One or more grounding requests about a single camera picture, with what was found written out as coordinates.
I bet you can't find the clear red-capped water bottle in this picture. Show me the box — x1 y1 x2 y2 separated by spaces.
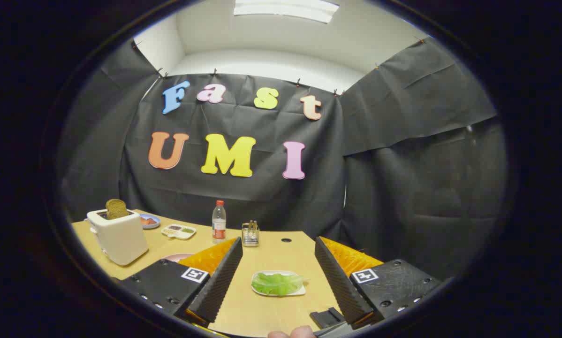
212 200 227 245

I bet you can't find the white toaster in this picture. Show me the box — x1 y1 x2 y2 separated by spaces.
86 209 149 266

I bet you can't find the ceiling light panel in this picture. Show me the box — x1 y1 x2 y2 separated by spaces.
234 0 340 24

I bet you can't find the white divided condiment dish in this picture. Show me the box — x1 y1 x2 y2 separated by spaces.
161 224 197 240

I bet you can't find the white square plate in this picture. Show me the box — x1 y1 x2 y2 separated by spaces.
251 270 306 297

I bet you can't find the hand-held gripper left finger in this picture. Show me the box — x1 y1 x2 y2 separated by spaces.
119 237 243 325

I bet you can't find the brown bread slice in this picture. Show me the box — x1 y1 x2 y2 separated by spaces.
106 199 130 220

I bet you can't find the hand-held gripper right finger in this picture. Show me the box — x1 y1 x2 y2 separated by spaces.
314 236 444 330

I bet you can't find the green lettuce leaf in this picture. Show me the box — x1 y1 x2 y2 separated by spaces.
252 272 306 296

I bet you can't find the metal mesh utensil holder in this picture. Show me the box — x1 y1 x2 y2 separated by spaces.
242 222 260 247

